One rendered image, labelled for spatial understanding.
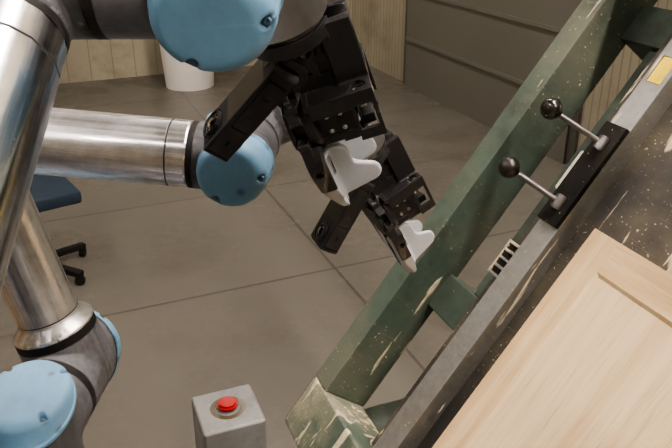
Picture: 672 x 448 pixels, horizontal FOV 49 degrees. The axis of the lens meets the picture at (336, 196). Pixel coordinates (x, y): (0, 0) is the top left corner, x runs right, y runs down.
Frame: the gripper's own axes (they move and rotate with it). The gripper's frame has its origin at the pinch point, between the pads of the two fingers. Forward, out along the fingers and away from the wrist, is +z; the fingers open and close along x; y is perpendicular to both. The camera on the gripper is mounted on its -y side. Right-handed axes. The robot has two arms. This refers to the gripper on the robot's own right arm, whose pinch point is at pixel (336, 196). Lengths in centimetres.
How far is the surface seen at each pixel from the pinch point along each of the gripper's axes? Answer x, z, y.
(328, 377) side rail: 31, 76, -23
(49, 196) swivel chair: 212, 142, -167
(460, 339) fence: 21, 61, 6
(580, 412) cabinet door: 0, 55, 20
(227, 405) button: 23, 65, -40
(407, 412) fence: 14, 68, -7
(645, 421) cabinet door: -6, 51, 27
